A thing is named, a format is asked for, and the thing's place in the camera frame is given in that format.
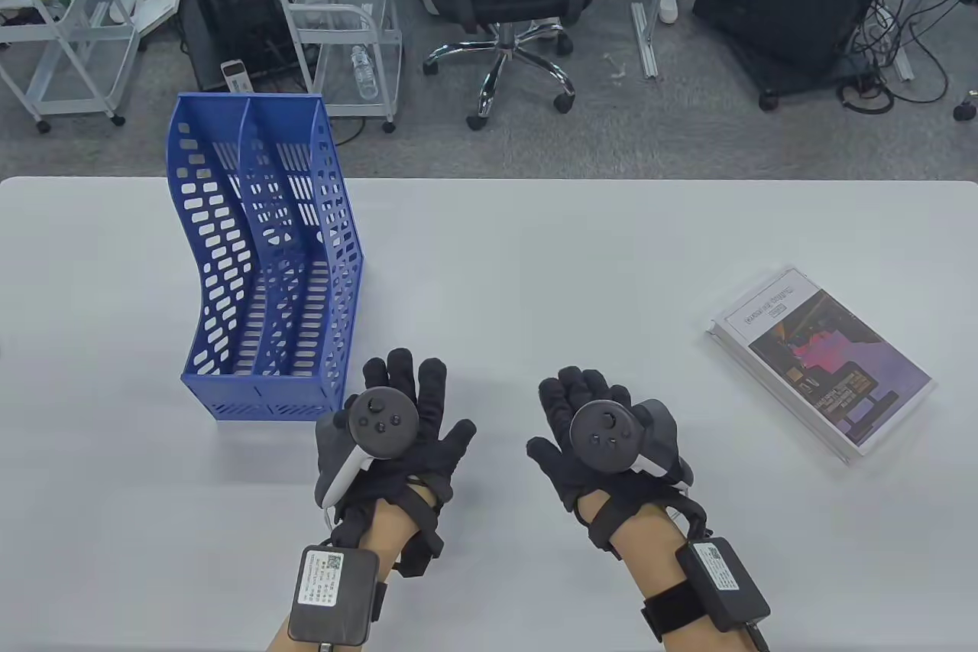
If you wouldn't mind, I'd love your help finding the person's left hand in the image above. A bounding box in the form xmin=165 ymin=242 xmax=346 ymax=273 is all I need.
xmin=335 ymin=349 xmax=477 ymax=543

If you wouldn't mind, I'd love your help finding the person's right hand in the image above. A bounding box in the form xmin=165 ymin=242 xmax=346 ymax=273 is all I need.
xmin=527 ymin=368 xmax=696 ymax=552

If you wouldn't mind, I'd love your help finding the blue perforated document holder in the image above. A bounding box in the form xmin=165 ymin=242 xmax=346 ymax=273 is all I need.
xmin=167 ymin=92 xmax=365 ymax=422

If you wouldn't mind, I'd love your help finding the white book with photo cover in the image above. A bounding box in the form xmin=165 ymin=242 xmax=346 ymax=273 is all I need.
xmin=707 ymin=266 xmax=934 ymax=465

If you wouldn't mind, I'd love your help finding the person's left forearm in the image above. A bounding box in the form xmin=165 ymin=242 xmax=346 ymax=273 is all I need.
xmin=264 ymin=503 xmax=429 ymax=652

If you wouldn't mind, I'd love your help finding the black right hand controller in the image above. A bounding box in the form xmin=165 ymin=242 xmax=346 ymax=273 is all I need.
xmin=569 ymin=398 xmax=686 ymax=486

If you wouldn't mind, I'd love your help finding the black hand controller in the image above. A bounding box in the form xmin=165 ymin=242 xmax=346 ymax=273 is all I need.
xmin=316 ymin=387 xmax=420 ymax=510
xmin=569 ymin=398 xmax=686 ymax=486

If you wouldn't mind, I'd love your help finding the black left hand controller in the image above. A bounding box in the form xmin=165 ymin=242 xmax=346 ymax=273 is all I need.
xmin=316 ymin=387 xmax=420 ymax=510

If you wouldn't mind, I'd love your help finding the black left wrist sensor box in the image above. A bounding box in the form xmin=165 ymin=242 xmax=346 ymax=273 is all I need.
xmin=288 ymin=545 xmax=389 ymax=645

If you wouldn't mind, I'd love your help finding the black wrist sensor box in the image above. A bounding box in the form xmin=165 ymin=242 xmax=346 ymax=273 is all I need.
xmin=640 ymin=537 xmax=771 ymax=641
xmin=288 ymin=545 xmax=389 ymax=645

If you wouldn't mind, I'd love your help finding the black right wrist sensor box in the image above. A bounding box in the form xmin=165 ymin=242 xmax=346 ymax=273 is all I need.
xmin=640 ymin=537 xmax=771 ymax=641

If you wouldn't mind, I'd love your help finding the clear plastic water bottle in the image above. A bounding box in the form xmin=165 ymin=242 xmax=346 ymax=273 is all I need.
xmin=350 ymin=44 xmax=381 ymax=100

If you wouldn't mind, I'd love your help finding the white cart with glass shelves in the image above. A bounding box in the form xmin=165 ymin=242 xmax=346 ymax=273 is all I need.
xmin=267 ymin=0 xmax=403 ymax=134

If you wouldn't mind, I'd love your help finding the white metal trolley cart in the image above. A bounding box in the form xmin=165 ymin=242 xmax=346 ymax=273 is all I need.
xmin=0 ymin=0 xmax=147 ymax=134

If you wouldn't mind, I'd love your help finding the grey aluminium rail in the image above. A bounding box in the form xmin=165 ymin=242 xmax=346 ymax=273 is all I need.
xmin=630 ymin=2 xmax=660 ymax=80

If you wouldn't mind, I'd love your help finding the tangle of black cables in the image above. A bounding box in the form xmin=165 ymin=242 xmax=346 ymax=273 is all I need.
xmin=837 ymin=0 xmax=978 ymax=112

